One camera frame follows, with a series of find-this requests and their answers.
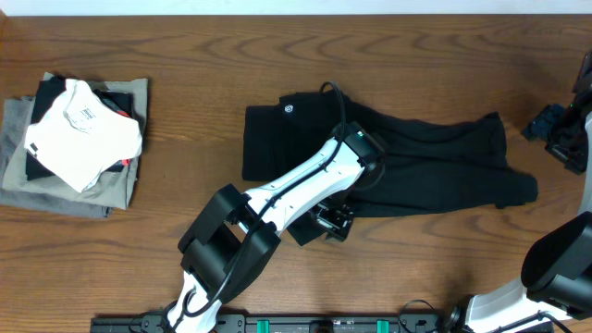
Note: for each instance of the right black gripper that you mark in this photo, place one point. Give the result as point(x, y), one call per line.
point(541, 127)

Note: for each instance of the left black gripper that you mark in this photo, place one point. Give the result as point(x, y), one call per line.
point(338, 230)

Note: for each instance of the black t-shirt with logo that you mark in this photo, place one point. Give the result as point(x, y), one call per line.
point(429, 168)

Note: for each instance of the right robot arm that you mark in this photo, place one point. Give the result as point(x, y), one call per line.
point(555, 281)

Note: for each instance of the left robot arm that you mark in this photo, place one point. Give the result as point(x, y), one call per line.
point(230, 242)

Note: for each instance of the beige folded garment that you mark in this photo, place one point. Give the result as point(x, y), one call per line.
point(112, 189)

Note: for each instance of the white folded t-shirt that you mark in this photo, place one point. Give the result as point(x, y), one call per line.
point(78, 138)

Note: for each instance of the black folded garment red accents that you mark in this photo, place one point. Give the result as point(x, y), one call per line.
point(48, 90)

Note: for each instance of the grey folded garment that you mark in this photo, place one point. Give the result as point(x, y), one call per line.
point(13, 126)

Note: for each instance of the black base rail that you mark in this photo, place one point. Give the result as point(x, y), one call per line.
point(239, 323)

